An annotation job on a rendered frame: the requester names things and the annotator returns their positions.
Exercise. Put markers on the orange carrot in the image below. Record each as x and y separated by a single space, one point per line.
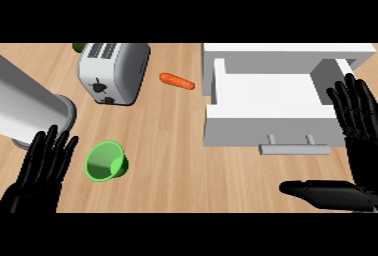
175 81

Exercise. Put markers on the grey metal cylinder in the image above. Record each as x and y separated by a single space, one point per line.
29 106

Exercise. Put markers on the white open drawer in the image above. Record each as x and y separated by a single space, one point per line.
267 110

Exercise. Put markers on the silver toaster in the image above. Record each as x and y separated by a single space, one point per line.
113 71

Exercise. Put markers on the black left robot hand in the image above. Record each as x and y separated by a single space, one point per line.
36 173

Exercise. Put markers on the dark green round object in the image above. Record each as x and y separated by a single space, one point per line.
78 47

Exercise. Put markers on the green cup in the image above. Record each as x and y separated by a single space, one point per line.
104 161

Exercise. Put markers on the white drawer cabinet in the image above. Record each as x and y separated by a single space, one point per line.
287 56

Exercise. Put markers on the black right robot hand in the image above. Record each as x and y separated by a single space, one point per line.
357 133

